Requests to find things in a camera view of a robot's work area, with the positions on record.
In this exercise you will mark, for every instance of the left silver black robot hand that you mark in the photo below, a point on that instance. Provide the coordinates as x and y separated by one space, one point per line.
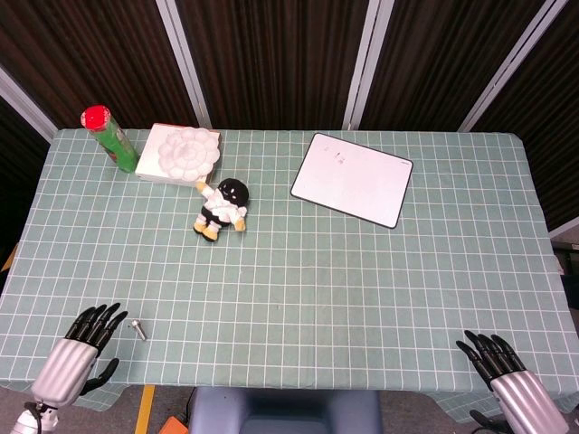
68 366

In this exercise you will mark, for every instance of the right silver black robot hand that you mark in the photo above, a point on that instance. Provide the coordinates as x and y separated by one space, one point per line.
520 389

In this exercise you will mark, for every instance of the metal screw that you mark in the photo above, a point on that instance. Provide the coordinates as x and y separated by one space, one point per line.
138 329

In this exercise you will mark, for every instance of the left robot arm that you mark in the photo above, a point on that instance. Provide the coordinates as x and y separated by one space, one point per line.
34 418

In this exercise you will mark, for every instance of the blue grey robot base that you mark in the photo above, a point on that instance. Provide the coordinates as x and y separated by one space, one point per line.
282 411

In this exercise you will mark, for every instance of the green checkered tablecloth table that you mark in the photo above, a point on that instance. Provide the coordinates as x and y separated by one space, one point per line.
289 271

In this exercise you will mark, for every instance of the yellow floor tape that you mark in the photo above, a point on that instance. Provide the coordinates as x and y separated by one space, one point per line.
145 409

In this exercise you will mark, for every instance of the orange object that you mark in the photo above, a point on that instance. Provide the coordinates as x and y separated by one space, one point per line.
174 427

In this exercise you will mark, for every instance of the black white plush doll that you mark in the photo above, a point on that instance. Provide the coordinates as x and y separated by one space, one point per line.
224 209

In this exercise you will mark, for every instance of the white flat box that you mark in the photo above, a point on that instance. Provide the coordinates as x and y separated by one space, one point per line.
151 156

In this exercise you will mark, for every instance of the green chip can red lid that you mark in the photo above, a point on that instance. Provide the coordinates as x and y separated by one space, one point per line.
111 138

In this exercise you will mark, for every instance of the white flower paint palette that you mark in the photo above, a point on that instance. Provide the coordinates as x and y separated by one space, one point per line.
187 153

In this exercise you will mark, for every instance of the white tablet black rim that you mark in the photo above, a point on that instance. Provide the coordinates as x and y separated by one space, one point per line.
353 179

